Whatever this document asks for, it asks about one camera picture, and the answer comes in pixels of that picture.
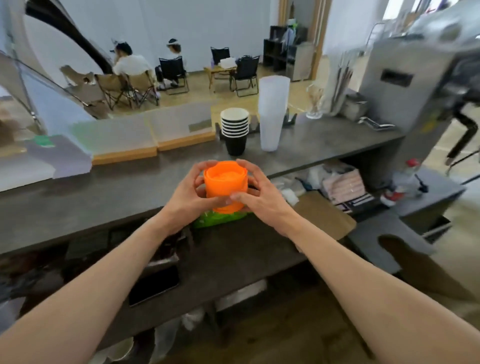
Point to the orange lidded green container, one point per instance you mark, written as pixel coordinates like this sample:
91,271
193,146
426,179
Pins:
225,183

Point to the wooden board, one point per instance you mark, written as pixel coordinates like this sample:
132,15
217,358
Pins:
120,138
183,127

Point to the person's left forearm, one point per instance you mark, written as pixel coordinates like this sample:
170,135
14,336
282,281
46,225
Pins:
90,292

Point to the person's left thumb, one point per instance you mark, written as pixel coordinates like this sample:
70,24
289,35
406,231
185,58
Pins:
221,201

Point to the red capped plastic bottle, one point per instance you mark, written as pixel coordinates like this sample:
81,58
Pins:
403,182

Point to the tan folding chair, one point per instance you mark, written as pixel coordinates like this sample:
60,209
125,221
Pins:
112,90
144,88

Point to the pink packet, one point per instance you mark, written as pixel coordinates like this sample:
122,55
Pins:
344,186

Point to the black shelf unit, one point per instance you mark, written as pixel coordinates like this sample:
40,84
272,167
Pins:
275,47

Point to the person's right hand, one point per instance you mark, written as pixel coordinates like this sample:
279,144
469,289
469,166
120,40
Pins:
268,200

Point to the metal tongs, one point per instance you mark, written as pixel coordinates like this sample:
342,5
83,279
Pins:
376,123

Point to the glass jar with sticks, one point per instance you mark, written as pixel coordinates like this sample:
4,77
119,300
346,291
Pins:
315,103

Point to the pale purple paper sheet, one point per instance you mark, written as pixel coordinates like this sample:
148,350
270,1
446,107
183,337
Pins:
60,155

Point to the grey stool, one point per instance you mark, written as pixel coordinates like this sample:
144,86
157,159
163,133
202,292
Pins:
386,240

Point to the small wooden table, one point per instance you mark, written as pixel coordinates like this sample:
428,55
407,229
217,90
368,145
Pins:
215,72

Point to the person's right thumb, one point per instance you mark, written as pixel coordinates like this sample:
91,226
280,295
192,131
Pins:
240,197

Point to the person's right forearm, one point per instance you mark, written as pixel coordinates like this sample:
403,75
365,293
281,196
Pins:
375,300

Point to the stack of black paper cups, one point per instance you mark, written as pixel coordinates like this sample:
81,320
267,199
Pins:
235,129

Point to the clear holder of straws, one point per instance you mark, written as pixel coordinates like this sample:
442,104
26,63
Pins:
340,84

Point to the small metal container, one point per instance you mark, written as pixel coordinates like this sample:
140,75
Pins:
353,107

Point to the black tablet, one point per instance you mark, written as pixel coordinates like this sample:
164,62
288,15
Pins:
154,285

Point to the grey cabinet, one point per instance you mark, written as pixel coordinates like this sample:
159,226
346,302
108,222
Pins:
300,62

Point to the person's left hand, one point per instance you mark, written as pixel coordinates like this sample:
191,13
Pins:
185,204

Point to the steel counter machine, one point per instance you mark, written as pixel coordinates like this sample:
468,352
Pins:
412,78

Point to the black folding chair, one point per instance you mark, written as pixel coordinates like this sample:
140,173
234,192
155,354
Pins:
219,56
173,73
245,73

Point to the stack of clear plastic cups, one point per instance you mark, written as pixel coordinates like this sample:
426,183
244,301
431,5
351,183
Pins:
273,112

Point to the brown cardboard sheet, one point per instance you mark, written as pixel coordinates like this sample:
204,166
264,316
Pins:
326,215

